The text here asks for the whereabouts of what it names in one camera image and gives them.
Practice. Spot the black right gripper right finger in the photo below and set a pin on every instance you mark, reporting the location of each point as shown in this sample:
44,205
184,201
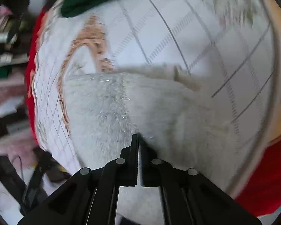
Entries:
188,197

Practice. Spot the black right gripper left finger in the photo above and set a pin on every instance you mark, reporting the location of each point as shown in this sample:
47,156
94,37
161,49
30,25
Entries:
89,196

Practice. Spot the white fluffy sweater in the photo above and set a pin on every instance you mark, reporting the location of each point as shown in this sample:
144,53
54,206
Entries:
164,105

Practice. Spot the pile of folded clothes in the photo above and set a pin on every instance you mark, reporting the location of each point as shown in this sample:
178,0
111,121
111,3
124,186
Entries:
15,39

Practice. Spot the pink floral curtain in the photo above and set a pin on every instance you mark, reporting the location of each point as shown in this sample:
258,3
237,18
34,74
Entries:
16,140

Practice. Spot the red floral blanket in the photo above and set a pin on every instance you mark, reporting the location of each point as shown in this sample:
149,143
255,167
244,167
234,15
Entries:
267,173

